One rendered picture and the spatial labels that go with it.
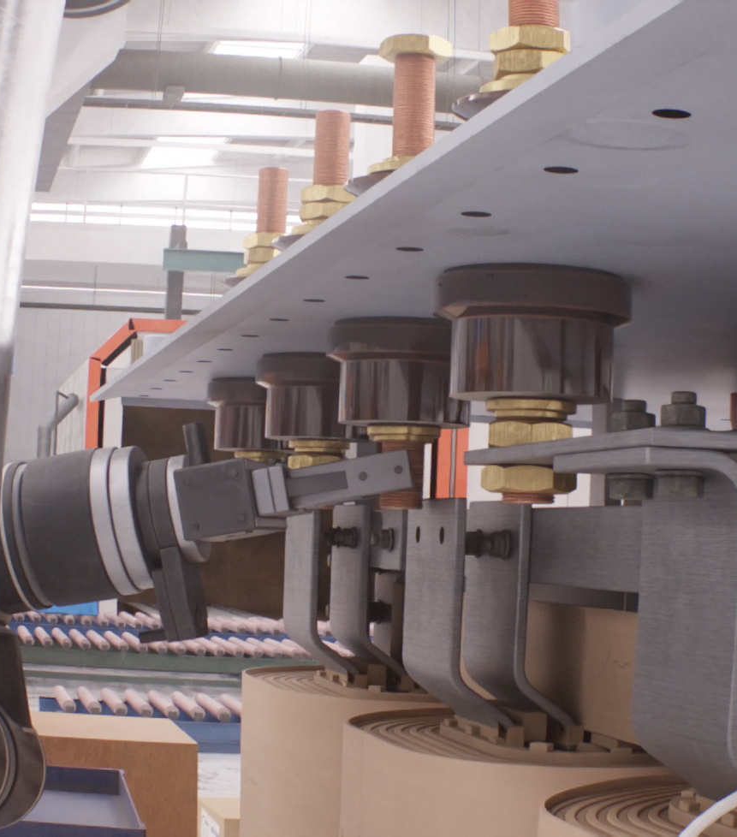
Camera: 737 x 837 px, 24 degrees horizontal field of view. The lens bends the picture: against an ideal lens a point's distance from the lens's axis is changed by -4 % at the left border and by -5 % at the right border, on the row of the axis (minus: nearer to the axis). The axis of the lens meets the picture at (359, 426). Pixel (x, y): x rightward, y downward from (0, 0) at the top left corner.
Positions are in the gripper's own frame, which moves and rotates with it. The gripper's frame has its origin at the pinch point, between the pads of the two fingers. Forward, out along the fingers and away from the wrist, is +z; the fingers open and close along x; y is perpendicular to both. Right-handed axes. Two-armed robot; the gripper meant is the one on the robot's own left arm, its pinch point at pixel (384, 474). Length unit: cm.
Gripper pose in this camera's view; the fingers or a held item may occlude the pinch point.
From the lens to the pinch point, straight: 124.7
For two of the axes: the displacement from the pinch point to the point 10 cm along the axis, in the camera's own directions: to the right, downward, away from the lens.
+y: -1.7, -9.8, 0.8
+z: 9.8, -1.8, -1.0
